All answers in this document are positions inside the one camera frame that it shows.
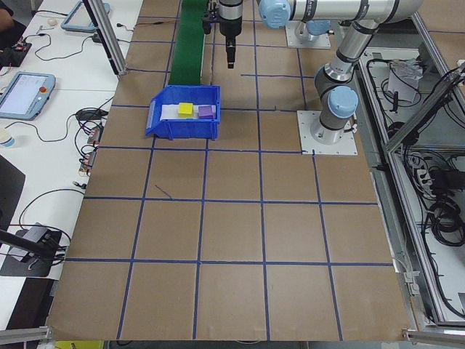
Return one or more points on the purple foam block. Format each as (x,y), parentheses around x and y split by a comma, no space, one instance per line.
(206,111)

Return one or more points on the yellow foam block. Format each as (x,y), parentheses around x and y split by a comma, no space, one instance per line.
(185,110)

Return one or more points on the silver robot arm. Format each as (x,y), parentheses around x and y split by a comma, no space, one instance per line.
(357,43)
(318,28)

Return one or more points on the green conveyor belt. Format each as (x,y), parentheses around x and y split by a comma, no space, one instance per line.
(187,43)

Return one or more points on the white foam pad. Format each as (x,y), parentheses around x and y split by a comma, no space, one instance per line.
(169,111)

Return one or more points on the blue plastic storage bin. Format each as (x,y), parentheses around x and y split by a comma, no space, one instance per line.
(181,130)

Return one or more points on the black power adapter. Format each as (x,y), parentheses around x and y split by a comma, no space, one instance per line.
(89,114)
(443,180)
(98,38)

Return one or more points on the light blue teach pendant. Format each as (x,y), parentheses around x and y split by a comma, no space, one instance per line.
(22,96)
(78,18)

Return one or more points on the small circuit board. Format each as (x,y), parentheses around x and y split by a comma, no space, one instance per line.
(22,47)
(95,135)
(88,160)

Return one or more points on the small beige round object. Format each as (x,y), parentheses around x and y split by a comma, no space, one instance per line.
(53,22)

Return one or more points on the white desk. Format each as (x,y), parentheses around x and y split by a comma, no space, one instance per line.
(43,171)

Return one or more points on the person in dark clothes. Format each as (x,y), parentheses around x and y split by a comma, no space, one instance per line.
(5,22)

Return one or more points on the white power strip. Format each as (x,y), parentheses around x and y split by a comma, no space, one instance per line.
(421,174)

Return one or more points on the black monitor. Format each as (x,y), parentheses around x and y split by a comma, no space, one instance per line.
(9,189)

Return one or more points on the small grey box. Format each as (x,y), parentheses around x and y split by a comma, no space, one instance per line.
(36,232)

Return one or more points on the black pole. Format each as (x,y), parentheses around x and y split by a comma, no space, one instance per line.
(22,243)

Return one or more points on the black stand base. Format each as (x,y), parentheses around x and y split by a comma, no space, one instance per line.
(22,268)

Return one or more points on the aluminium bar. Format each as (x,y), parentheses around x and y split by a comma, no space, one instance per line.
(436,336)
(25,333)

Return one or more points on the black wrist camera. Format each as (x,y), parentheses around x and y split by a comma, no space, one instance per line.
(210,20)

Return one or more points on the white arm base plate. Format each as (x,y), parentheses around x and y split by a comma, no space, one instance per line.
(321,43)
(341,148)

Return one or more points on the aluminium upright post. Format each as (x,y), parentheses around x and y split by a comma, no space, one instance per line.
(109,43)

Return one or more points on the V-shaped metal bar frame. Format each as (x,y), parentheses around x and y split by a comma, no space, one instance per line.
(399,218)

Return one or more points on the metal corner bracket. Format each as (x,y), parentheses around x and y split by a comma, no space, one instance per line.
(410,283)

